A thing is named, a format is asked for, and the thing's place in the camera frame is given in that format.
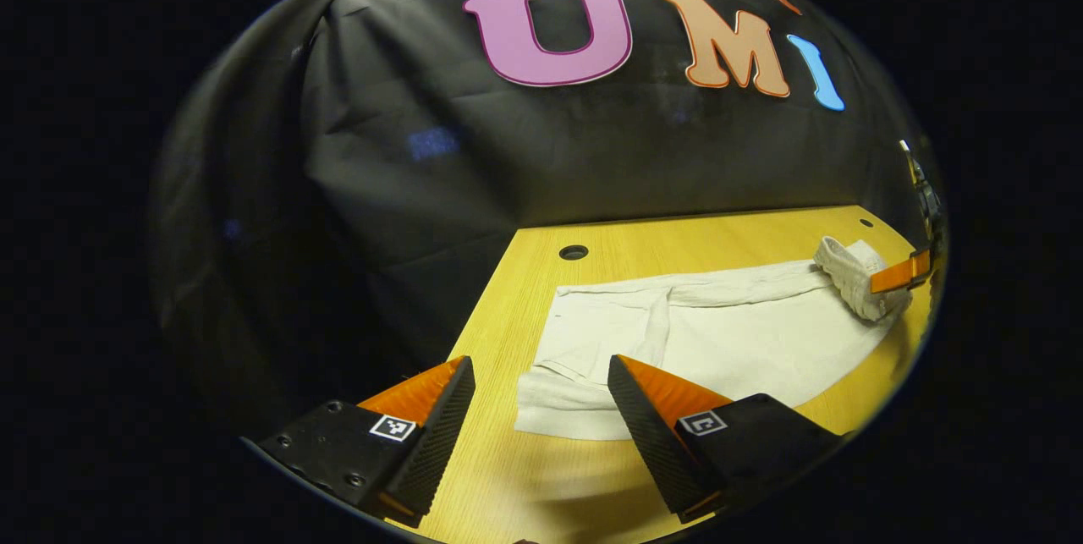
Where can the white jeans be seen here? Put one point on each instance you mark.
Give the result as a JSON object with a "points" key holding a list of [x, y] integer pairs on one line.
{"points": [[744, 341]]}

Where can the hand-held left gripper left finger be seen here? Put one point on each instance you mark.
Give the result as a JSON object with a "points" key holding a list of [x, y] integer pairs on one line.
{"points": [[431, 451]]}

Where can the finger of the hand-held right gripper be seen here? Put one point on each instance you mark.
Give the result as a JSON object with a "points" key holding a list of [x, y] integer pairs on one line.
{"points": [[901, 272]]}

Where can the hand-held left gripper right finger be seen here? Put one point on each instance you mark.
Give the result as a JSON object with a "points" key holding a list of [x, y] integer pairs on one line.
{"points": [[656, 447]]}

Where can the black backdrop cloth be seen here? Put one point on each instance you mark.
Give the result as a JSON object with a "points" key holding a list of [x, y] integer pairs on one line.
{"points": [[423, 214]]}

